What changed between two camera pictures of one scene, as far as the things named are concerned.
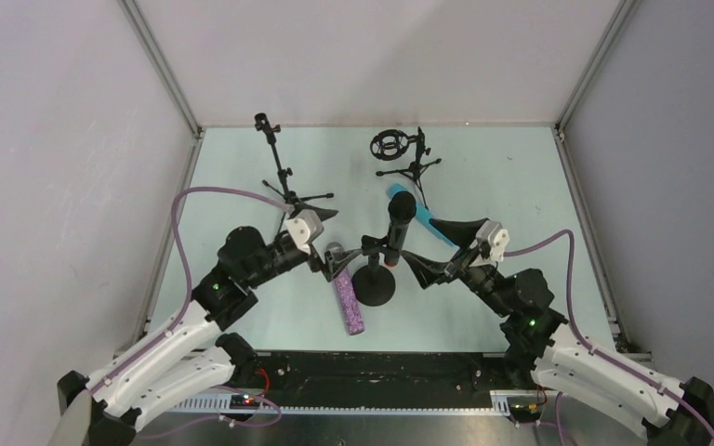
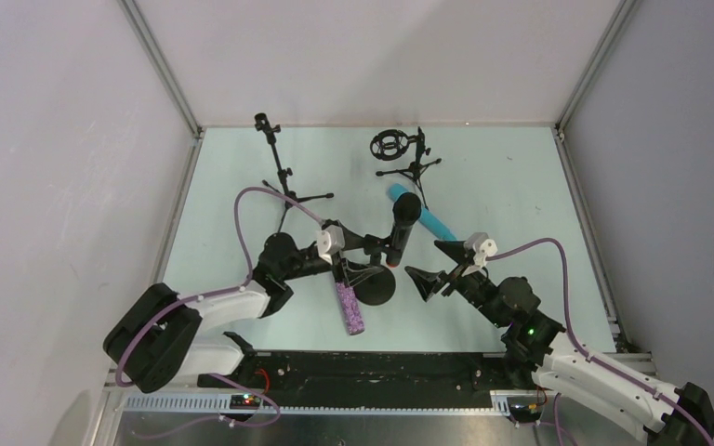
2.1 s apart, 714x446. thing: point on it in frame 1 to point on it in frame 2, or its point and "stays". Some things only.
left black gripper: [318, 247] to [338, 261]
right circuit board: [527, 413] stays
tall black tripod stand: [290, 197] stays
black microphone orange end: [401, 208] stays
